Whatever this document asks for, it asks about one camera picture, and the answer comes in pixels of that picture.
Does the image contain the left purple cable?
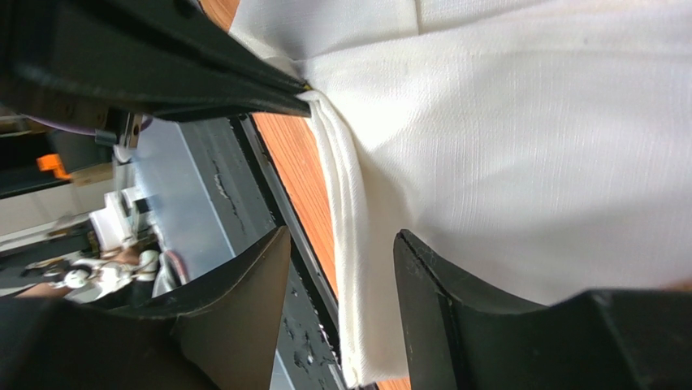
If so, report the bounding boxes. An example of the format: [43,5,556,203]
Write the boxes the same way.
[21,113,155,137]

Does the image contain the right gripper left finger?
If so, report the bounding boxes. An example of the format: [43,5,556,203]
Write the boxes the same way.
[1,227,291,389]

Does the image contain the white cloth napkin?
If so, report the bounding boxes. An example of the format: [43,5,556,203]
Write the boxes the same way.
[230,1,691,387]

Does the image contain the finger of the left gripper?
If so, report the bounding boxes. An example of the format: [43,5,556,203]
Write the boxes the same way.
[1,1,310,120]

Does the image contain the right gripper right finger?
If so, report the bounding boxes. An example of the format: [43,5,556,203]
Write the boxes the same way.
[393,230,691,389]

